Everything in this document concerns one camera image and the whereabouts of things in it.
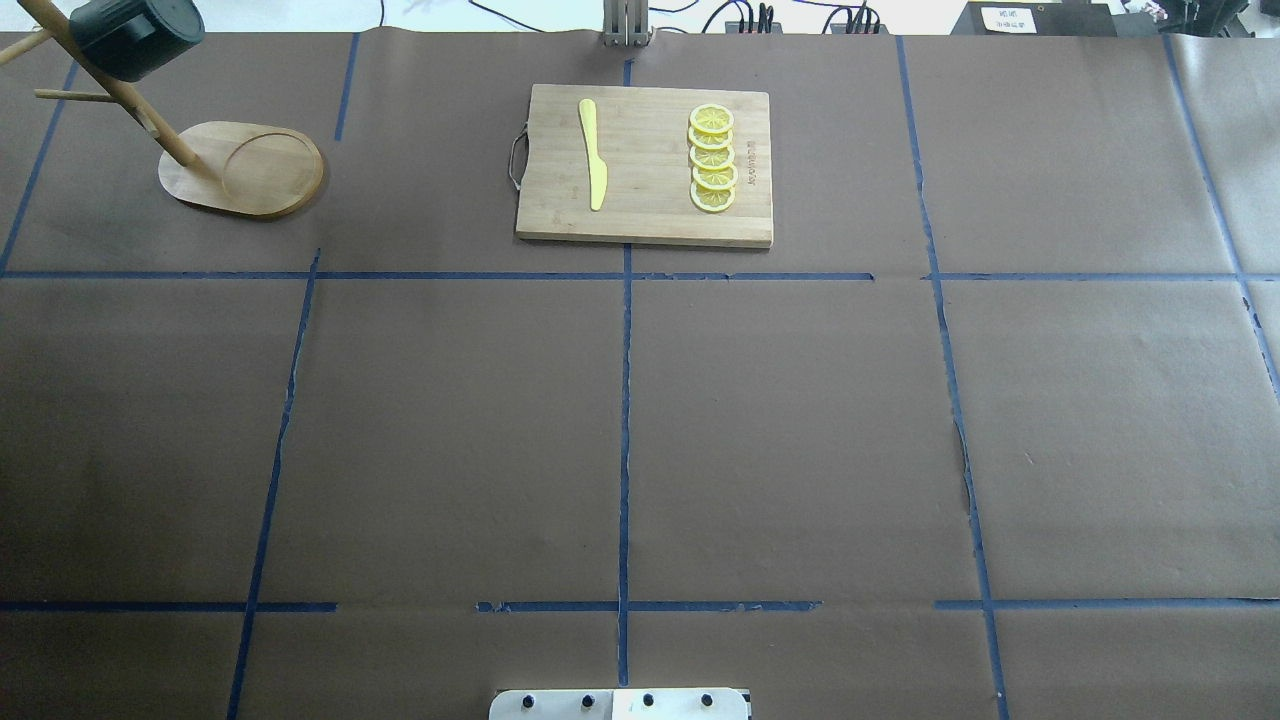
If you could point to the dark teal ribbed mug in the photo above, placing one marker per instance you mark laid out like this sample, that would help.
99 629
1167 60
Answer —
130 39

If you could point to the wooden mug tree rack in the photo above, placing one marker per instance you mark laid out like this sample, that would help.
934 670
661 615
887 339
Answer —
242 169

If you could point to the bamboo cutting board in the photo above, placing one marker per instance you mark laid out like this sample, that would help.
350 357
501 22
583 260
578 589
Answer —
643 140

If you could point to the yellow plastic knife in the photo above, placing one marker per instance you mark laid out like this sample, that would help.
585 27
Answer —
597 168

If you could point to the black box with label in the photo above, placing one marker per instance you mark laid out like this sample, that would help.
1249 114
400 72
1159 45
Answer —
1038 18

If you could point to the aluminium camera post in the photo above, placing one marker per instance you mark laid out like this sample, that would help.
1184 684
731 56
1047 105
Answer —
626 23

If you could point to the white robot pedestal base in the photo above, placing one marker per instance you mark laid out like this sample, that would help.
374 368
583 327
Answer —
622 703

